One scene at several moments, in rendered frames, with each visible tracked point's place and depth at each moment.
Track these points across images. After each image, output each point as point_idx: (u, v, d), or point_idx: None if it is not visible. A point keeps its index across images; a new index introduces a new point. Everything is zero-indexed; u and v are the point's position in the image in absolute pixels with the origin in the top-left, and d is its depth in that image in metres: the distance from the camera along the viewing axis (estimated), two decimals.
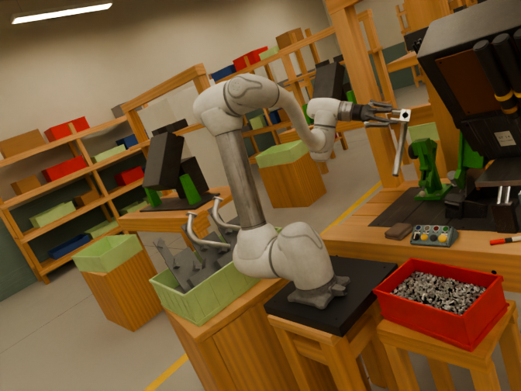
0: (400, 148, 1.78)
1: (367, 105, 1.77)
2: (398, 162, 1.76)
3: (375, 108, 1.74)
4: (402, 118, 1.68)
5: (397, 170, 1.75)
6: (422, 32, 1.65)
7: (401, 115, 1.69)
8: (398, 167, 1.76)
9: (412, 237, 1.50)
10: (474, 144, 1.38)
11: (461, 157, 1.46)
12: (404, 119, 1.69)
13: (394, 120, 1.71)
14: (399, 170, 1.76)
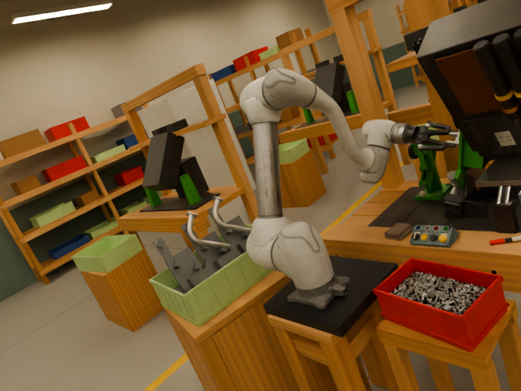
0: None
1: (423, 127, 1.65)
2: (456, 189, 1.58)
3: (431, 129, 1.60)
4: (458, 140, 1.51)
5: None
6: (422, 32, 1.65)
7: (458, 137, 1.52)
8: (455, 194, 1.58)
9: (412, 237, 1.50)
10: (474, 144, 1.38)
11: (461, 157, 1.46)
12: None
13: (450, 143, 1.55)
14: None
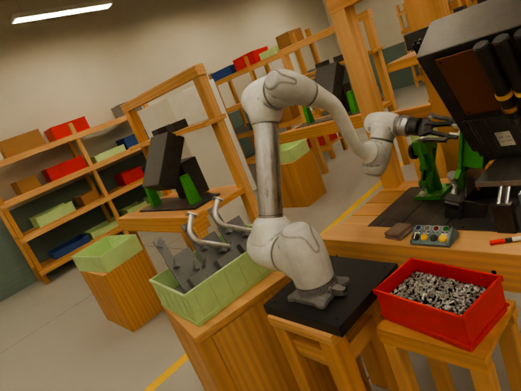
0: None
1: (426, 119, 1.65)
2: None
3: (433, 122, 1.60)
4: None
5: (456, 189, 1.58)
6: (422, 32, 1.65)
7: None
8: (458, 186, 1.58)
9: (412, 237, 1.50)
10: (474, 144, 1.38)
11: (461, 157, 1.46)
12: None
13: (453, 135, 1.55)
14: (459, 189, 1.58)
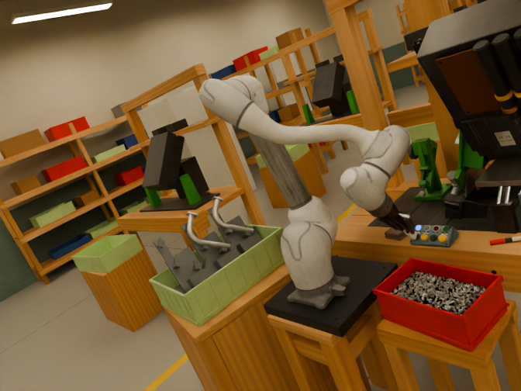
0: None
1: (400, 214, 1.37)
2: (457, 189, 1.58)
3: (399, 223, 1.41)
4: (459, 140, 1.51)
5: None
6: (422, 32, 1.65)
7: (458, 137, 1.52)
8: (455, 194, 1.58)
9: None
10: (474, 144, 1.38)
11: (461, 157, 1.46)
12: (411, 238, 1.49)
13: (405, 232, 1.48)
14: None
